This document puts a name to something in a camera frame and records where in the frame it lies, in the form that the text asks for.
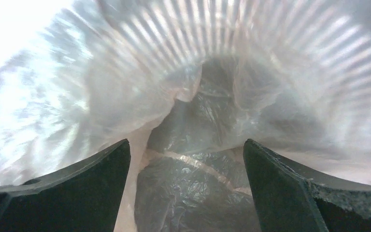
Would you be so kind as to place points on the pink plastic trash bag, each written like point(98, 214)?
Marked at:
point(186, 82)

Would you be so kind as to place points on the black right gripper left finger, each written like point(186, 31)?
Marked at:
point(83, 197)

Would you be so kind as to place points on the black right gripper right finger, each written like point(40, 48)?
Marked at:
point(291, 197)

